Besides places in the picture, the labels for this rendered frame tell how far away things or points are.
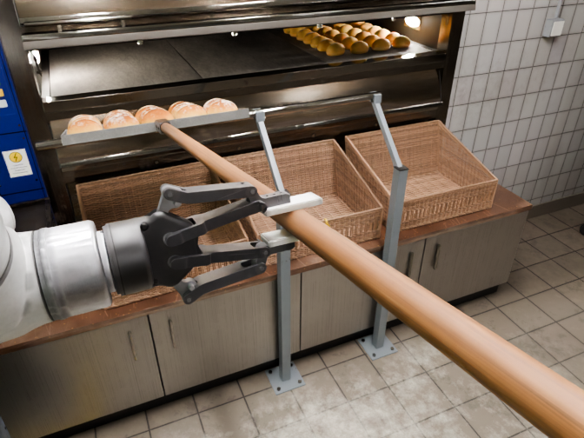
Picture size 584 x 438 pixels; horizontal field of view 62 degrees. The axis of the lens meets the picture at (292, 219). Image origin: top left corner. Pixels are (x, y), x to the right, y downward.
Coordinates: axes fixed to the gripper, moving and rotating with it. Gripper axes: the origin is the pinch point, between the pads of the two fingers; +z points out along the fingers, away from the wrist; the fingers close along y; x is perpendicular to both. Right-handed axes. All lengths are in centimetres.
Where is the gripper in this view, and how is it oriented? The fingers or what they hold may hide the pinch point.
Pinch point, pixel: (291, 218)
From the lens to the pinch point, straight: 56.3
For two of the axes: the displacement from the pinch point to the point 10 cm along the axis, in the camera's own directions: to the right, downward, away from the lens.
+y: 0.9, 9.4, 3.4
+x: 3.9, 2.8, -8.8
